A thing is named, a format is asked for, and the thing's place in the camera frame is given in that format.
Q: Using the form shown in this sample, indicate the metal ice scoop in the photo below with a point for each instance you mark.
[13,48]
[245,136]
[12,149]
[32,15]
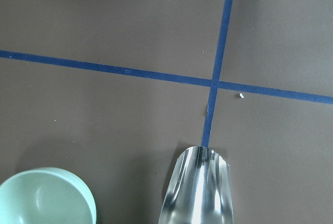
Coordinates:
[199,190]

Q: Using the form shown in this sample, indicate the green ceramic bowl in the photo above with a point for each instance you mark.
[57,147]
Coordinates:
[47,195]

